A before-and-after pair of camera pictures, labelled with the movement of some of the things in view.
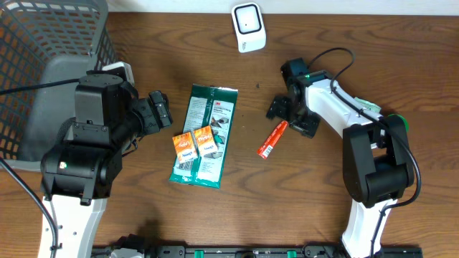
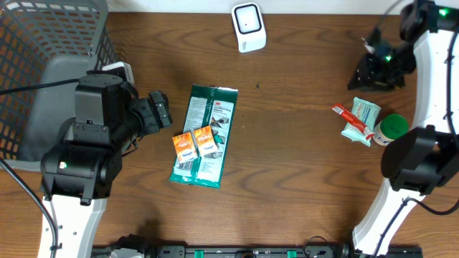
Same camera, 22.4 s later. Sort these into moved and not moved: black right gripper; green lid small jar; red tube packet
Moved: black right gripper; red tube packet
Not moved: green lid small jar
